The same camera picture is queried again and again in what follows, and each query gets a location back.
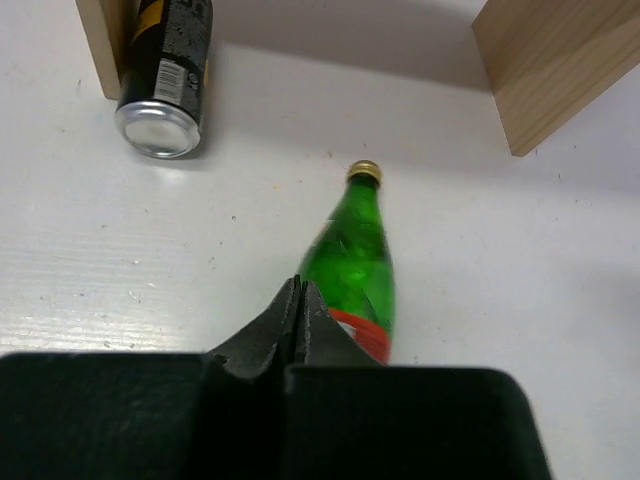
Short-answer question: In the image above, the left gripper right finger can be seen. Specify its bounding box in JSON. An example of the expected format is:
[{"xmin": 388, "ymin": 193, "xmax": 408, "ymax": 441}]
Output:
[{"xmin": 294, "ymin": 281, "xmax": 381, "ymax": 367}]

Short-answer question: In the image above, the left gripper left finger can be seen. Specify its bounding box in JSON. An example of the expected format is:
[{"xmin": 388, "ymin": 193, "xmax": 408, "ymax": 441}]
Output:
[{"xmin": 207, "ymin": 277, "xmax": 302, "ymax": 383}]

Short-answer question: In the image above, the green glass bottle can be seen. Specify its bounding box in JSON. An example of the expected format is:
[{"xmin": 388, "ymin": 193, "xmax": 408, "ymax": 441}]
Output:
[{"xmin": 298, "ymin": 160, "xmax": 396, "ymax": 364}]

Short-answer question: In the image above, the black yellow can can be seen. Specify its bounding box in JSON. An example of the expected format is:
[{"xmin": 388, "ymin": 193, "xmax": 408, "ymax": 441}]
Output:
[{"xmin": 115, "ymin": 0, "xmax": 214, "ymax": 159}]

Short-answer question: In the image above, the wooden shelf unit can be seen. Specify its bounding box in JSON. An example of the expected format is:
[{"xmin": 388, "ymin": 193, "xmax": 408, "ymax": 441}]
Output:
[{"xmin": 74, "ymin": 0, "xmax": 640, "ymax": 158}]

